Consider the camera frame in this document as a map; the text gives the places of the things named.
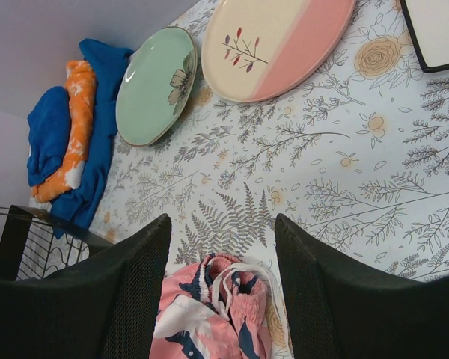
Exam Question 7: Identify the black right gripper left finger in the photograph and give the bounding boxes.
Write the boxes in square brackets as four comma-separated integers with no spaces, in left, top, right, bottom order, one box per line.
[0,214,171,358]

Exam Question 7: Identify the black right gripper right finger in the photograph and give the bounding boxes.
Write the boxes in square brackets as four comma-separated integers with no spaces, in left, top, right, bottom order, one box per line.
[275,214,449,358]

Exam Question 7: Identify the mint green flower plate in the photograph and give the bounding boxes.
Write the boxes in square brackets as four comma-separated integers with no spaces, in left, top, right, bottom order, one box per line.
[116,27,198,147]

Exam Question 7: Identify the cream and pink plate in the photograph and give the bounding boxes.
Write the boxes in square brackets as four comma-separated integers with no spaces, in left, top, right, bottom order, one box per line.
[201,0,355,102]

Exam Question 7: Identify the white square black-rimmed plate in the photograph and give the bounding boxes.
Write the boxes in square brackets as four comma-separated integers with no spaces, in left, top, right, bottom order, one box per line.
[400,0,449,73]

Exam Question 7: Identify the pink navy patterned shorts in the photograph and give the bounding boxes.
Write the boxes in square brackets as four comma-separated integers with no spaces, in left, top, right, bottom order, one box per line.
[149,253,292,358]

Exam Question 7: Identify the floral table mat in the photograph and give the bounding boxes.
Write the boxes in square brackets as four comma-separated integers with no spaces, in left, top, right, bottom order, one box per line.
[18,0,449,359]

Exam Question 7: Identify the blue and orange cloth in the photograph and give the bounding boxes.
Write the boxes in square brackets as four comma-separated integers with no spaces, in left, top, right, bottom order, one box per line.
[27,38,133,230]

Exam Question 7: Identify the black wire dish rack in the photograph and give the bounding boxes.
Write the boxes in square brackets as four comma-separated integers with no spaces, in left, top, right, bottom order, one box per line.
[0,205,112,281]

